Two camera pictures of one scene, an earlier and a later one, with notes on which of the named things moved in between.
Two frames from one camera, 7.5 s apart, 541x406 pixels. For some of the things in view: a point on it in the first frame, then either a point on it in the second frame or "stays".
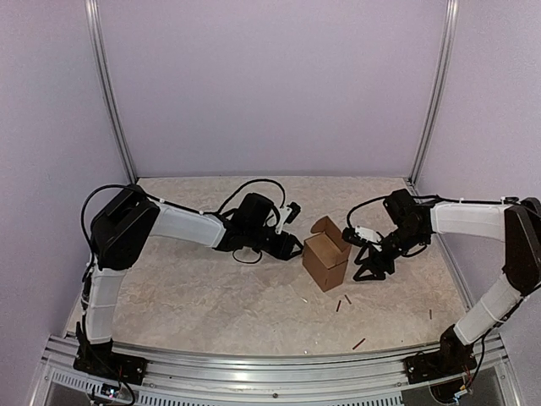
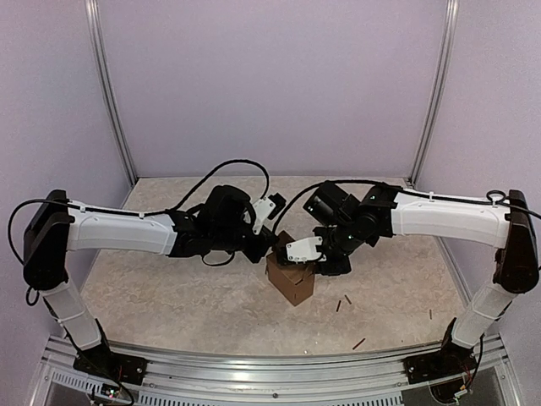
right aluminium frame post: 439,96 stays
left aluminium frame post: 93,18 stays
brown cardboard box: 325,255 to 295,282
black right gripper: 379,273 to 341,267
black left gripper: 292,240 to 268,239
